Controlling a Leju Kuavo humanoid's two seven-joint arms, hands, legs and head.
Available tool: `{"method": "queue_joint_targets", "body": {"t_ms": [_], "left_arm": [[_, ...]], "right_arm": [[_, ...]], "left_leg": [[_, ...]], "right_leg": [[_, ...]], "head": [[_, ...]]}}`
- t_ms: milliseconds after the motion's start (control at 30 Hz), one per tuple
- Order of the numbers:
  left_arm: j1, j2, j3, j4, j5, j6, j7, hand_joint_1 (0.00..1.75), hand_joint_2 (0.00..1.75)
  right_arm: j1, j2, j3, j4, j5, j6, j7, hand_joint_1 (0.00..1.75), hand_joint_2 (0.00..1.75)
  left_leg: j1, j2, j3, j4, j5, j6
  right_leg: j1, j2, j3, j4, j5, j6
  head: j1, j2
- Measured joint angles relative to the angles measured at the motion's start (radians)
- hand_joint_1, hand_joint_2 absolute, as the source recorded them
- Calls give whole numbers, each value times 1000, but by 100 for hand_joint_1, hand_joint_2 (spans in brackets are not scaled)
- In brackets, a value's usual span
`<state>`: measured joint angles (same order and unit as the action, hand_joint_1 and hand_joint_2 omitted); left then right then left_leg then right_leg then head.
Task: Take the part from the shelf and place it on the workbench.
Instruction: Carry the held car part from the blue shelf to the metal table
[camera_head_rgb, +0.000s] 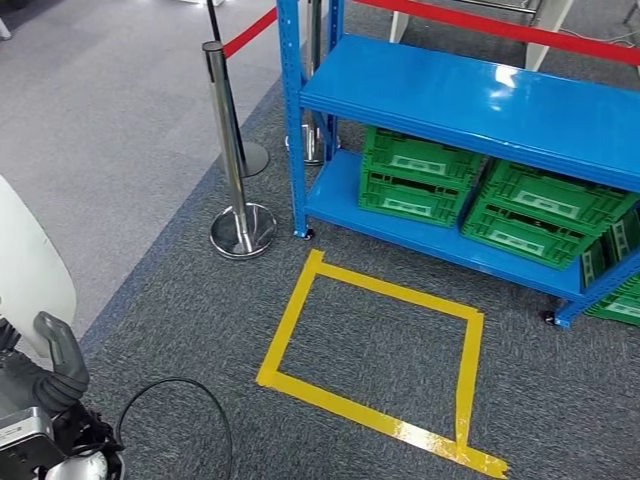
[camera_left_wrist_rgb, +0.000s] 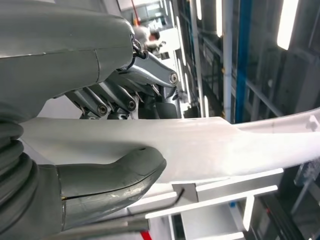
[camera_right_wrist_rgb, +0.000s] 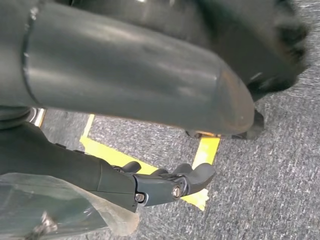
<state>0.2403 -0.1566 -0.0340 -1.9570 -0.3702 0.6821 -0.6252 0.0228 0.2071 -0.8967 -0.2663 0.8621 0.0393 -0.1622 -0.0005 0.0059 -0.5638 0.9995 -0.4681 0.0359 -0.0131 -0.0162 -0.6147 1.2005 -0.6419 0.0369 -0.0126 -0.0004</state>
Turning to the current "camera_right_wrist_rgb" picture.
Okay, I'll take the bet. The clear plastic guard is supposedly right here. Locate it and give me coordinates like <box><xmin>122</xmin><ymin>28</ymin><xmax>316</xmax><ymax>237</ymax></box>
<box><xmin>0</xmin><ymin>172</ymin><xmax>140</xmax><ymax>240</ymax></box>

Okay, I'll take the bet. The yellow floor tape square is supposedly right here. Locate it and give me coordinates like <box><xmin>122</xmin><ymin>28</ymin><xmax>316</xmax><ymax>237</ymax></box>
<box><xmin>79</xmin><ymin>114</ymin><xmax>221</xmax><ymax>212</ymax></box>

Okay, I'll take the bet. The chrome pole stand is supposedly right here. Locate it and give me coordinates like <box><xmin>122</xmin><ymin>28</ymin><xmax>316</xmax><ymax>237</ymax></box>
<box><xmin>29</xmin><ymin>107</ymin><xmax>48</xmax><ymax>129</ymax></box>

